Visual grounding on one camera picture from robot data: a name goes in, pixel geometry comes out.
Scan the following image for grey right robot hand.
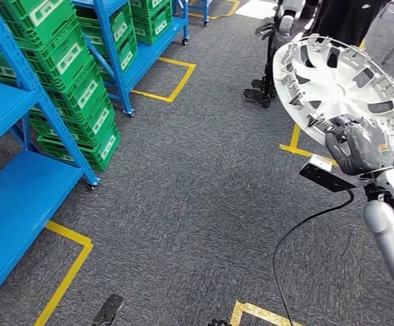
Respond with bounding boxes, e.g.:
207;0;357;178
324;114;394;177

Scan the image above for grey wheel hubcap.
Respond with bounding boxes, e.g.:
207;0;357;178
272;32;394;156

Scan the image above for blue metal shelf rack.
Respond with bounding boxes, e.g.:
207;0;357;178
188;0;214;27
71;0;189;119
0;0;100;314

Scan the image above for person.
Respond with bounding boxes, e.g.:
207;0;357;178
300;0;393;50

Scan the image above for standing humanoid robot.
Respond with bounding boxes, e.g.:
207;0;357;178
243;0;307;110

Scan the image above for white floor mat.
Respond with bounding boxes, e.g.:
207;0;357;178
234;0;281;20

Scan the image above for yellow floor tape line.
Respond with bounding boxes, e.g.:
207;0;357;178
131;56;197;105

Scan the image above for yellow floor tape outline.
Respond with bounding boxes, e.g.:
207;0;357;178
33;220;94;326

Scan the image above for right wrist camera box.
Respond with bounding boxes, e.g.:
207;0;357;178
299;154;367;194

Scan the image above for black cable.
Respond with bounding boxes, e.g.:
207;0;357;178
272;189;355;326

